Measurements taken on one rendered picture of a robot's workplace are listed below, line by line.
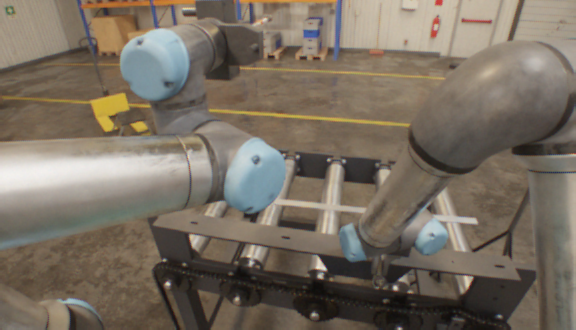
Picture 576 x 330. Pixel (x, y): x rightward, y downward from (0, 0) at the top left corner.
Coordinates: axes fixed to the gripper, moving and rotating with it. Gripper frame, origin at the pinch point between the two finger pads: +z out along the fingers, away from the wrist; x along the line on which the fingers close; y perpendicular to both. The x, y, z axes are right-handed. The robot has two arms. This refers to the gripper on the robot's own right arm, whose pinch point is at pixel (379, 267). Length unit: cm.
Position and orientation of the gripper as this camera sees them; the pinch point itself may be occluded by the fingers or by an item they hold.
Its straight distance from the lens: 95.7
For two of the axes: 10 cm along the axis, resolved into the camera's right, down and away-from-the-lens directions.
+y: -2.1, 4.9, -8.5
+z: 0.1, 8.7, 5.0
